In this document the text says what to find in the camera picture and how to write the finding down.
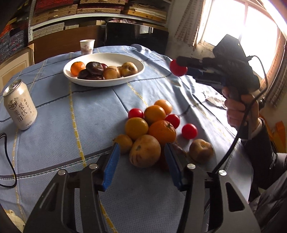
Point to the red tomato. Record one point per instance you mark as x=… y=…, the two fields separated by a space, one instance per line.
x=173 y=119
x=136 y=112
x=176 y=69

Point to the large mandarin with stem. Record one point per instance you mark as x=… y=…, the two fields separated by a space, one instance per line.
x=163 y=131

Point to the metal storage shelf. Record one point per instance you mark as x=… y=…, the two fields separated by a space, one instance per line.
x=47 y=17

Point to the wooden cabinet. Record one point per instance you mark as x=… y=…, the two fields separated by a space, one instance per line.
x=66 y=41

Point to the red tomato back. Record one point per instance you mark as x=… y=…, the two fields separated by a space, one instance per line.
x=136 y=112

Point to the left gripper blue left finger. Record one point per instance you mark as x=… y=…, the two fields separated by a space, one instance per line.
x=110 y=165

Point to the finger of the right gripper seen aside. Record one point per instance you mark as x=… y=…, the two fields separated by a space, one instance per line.
x=203 y=76

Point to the white beverage can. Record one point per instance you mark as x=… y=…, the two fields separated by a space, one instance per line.
x=19 y=104

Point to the white oval serving dish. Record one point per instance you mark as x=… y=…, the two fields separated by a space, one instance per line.
x=110 y=59

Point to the dark chocolate-coloured fruit in dish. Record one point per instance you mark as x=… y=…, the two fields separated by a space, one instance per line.
x=95 y=68

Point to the round orange citrus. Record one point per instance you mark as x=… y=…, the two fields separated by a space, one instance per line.
x=154 y=113

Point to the blue checked tablecloth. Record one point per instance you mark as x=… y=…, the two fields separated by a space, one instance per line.
x=75 y=123

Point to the dark small plum front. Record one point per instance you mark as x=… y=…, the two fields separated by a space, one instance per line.
x=178 y=150

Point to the red tomato low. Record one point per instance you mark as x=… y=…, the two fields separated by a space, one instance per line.
x=189 y=131

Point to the dark brown fruit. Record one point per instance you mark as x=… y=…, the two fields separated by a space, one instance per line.
x=86 y=75

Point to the beige carton box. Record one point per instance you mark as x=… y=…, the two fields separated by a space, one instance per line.
x=16 y=63

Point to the small yellow orange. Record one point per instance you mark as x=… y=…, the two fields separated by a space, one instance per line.
x=136 y=127

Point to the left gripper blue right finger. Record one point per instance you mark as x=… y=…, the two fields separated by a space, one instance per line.
x=174 y=164

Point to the large dark red plum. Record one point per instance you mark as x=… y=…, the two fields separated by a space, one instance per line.
x=103 y=65

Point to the blotchy yellow pear large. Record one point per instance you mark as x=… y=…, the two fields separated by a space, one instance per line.
x=145 y=151

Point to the small yellow fruit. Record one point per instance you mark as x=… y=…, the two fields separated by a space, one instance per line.
x=124 y=142

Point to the right forearm dark sleeve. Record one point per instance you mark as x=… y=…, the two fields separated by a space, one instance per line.
x=269 y=173

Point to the right hand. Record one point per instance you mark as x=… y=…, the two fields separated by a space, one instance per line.
x=236 y=109

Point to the blotchy yellow pear front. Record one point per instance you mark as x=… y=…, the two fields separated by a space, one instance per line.
x=128 y=69

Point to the white paper cup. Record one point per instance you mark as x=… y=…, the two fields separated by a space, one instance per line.
x=87 y=46

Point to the small mandarin in dish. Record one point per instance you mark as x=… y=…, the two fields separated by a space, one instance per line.
x=76 y=67

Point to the smooth yellow pear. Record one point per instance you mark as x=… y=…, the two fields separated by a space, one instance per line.
x=111 y=72

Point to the orange-yellow passion fruit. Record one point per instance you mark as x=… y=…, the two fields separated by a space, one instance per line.
x=164 y=104

